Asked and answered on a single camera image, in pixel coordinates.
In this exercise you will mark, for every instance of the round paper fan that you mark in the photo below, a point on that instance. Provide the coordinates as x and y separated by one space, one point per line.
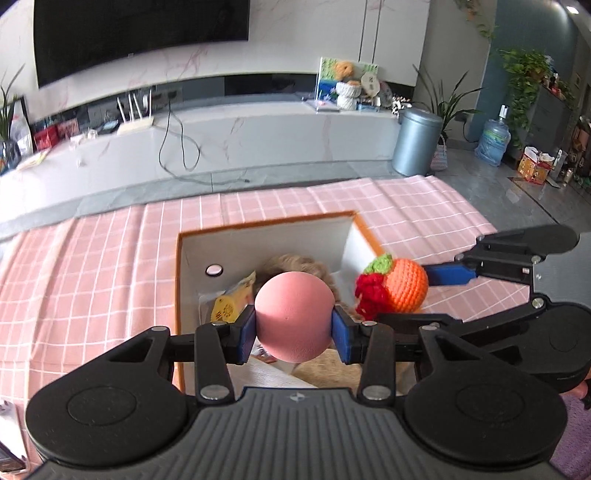
370 84

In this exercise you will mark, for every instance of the white router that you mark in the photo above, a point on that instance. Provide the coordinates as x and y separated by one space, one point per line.
136 125

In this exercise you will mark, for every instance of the long-leaf potted plant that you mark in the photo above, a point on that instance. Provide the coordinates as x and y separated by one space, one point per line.
445 108

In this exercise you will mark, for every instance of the white woven pot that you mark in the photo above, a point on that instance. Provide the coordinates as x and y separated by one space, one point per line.
348 94

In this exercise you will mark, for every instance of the black set-top box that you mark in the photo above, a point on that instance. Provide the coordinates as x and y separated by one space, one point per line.
109 127

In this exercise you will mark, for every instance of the pink foam ball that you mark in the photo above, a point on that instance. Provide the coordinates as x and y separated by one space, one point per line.
293 314

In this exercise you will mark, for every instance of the purple cloth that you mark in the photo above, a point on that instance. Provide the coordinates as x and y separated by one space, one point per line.
575 438

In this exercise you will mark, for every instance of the crocheted orange fruit toy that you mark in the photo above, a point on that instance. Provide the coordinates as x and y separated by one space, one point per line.
406 286

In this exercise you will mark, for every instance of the red gift box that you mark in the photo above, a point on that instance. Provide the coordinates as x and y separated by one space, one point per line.
531 170

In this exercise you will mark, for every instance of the black television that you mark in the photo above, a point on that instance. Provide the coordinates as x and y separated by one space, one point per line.
138 32

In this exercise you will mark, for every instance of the trailing green plant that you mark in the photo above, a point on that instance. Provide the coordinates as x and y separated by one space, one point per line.
526 69

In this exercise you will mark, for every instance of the hanging vine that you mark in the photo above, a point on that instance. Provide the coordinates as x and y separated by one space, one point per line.
485 30

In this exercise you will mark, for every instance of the fuzzy beige plush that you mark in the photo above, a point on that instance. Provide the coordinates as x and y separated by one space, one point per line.
300 264

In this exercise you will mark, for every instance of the black picture frame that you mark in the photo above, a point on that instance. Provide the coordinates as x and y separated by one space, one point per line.
23 134

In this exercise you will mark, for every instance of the woven handbag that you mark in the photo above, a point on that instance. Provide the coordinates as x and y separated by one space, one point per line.
439 159

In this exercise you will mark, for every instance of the painted picture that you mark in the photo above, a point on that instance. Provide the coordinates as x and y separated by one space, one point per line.
325 74

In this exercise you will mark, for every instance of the yellow papers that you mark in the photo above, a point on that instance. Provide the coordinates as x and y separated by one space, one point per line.
33 159

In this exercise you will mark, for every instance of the person's right hand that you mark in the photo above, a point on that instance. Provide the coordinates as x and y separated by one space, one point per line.
582 391

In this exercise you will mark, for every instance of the green plant in vase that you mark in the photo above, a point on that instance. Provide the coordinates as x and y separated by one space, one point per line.
8 154

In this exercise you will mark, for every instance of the tan knitted cloth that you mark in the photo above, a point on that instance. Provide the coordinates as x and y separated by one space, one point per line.
332 371

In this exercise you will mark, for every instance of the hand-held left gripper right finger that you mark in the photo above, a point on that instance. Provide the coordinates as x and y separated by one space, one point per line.
341 334

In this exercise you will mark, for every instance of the flat white book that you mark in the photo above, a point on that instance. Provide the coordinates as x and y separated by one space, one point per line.
323 106

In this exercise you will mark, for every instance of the grey cabinet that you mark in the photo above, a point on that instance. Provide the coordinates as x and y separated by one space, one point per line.
551 115

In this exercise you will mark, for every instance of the pink checked tablecloth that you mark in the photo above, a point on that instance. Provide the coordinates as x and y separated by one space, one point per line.
115 277

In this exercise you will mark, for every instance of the blue water jug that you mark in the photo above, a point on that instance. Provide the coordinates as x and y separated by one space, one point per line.
493 141

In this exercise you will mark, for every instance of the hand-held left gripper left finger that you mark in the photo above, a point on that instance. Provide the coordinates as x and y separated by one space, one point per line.
248 334

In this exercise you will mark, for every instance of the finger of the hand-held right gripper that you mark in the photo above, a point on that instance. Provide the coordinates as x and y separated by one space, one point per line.
448 274
443 321

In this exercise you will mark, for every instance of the decorative plate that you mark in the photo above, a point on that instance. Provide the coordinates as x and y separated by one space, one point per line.
386 96

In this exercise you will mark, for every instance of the white marble television bench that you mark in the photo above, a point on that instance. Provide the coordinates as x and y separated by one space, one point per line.
277 138

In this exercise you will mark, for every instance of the small cow figurine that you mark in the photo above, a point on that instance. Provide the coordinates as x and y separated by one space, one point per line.
397 106

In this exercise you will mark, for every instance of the yellow soft toy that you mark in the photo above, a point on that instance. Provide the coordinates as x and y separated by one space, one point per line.
226 309

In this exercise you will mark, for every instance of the grey-blue metal trash can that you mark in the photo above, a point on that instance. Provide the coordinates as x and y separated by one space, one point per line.
415 143

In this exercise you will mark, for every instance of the brown teddy bear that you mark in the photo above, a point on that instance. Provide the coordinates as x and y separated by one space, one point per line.
344 69

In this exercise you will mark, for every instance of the orange-rimmed white box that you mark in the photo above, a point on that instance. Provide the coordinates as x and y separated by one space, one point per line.
277 240

